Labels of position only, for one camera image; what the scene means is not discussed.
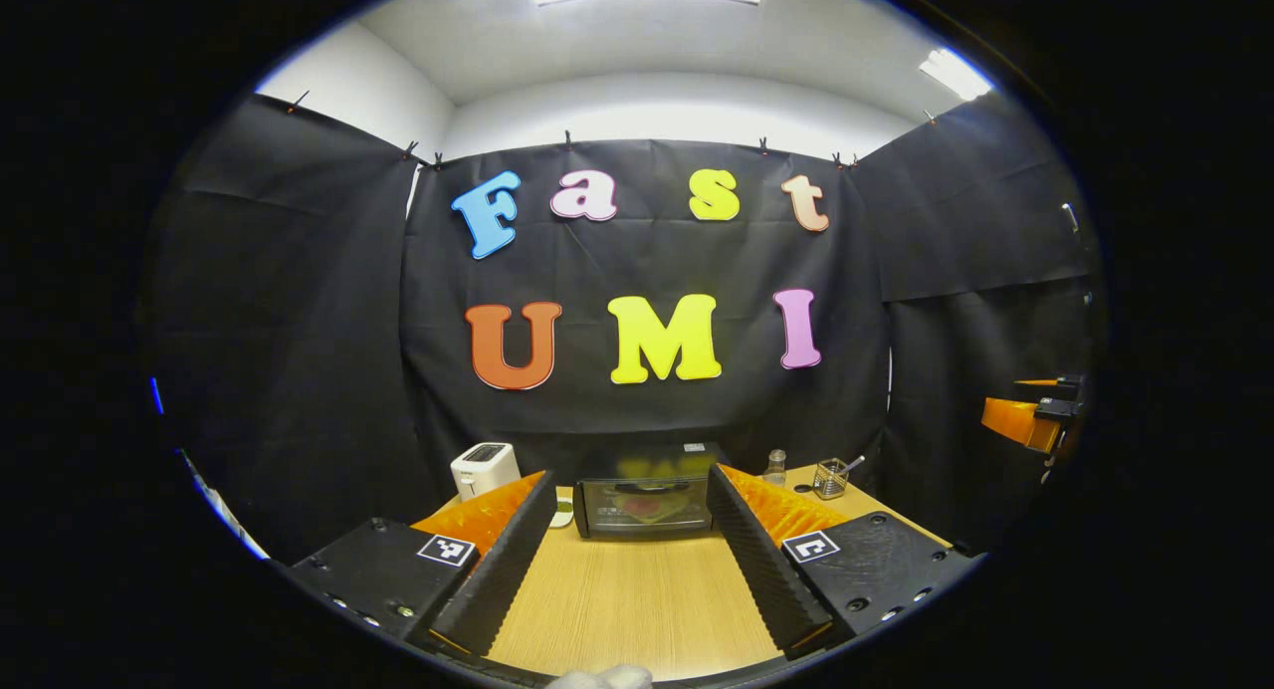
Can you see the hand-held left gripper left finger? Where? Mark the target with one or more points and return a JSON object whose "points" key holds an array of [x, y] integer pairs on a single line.
{"points": [[498, 570]]}

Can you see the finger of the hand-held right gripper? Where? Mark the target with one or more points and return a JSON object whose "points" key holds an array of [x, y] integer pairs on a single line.
{"points": [[1015, 422], [1055, 380]]}

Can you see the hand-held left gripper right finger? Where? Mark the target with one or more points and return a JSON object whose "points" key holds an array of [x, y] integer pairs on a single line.
{"points": [[761, 570]]}

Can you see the cream food tray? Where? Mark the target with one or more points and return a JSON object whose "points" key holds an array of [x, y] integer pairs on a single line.
{"points": [[687, 500]]}

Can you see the pink food slice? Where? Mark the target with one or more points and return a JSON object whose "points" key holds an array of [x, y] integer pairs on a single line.
{"points": [[649, 510]]}

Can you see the black electric oven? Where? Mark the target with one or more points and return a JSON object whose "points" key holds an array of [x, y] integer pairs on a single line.
{"points": [[647, 465]]}

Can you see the white divided snack dish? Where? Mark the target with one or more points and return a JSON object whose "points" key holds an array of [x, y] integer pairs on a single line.
{"points": [[562, 513]]}

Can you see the white toaster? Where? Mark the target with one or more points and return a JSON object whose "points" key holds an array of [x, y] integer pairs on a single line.
{"points": [[483, 470]]}

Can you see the clear drink bottle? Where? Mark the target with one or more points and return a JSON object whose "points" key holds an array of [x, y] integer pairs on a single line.
{"points": [[775, 468]]}

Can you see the metal spoon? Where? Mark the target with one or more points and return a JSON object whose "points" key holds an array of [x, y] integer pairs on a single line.
{"points": [[854, 463]]}

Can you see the small ceiling light panel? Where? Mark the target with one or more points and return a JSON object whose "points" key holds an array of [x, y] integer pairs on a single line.
{"points": [[954, 72]]}

